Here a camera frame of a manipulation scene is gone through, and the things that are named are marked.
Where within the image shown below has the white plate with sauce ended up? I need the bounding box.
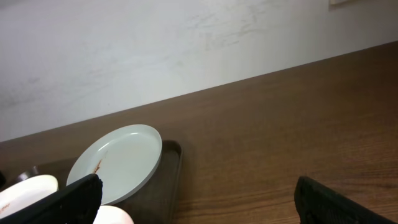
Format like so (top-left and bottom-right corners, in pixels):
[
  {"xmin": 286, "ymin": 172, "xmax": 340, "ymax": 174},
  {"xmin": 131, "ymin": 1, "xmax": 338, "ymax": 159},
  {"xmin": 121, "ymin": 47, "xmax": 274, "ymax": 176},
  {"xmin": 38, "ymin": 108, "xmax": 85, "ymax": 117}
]
[{"xmin": 1, "ymin": 175, "xmax": 58, "ymax": 218}]

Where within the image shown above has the pale green plate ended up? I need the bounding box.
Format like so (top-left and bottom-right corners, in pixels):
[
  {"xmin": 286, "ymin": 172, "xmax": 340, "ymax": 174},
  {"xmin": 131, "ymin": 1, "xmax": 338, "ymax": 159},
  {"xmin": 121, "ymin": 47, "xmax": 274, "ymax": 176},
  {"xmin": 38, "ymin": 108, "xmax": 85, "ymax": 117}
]
[{"xmin": 67, "ymin": 124, "xmax": 162, "ymax": 205}]

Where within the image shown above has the brown serving tray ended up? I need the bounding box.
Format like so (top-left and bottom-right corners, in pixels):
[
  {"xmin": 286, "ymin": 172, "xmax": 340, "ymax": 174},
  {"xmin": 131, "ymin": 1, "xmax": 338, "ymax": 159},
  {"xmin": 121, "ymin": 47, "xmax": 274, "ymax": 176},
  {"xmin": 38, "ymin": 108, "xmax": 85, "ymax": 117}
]
[{"xmin": 1, "ymin": 140, "xmax": 183, "ymax": 224}]

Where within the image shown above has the cream white plate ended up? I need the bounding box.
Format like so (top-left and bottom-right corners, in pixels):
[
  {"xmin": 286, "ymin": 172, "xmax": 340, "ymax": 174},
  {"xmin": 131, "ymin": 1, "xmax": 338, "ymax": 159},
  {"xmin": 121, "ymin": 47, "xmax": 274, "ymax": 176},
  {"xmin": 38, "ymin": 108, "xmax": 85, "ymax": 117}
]
[{"xmin": 93, "ymin": 205, "xmax": 134, "ymax": 224}]

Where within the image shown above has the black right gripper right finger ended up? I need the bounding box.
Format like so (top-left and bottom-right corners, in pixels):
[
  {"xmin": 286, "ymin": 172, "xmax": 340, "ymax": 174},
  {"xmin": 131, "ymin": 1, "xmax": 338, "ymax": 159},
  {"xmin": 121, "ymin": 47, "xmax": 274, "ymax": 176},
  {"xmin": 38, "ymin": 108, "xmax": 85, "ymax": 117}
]
[{"xmin": 294, "ymin": 176, "xmax": 396, "ymax": 224}]

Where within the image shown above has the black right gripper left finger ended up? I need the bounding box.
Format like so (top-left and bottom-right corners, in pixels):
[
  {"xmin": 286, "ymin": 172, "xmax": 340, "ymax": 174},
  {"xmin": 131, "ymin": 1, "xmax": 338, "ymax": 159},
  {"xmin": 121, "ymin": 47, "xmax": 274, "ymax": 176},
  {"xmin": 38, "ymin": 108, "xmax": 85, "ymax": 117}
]
[{"xmin": 1, "ymin": 174, "xmax": 103, "ymax": 224}]

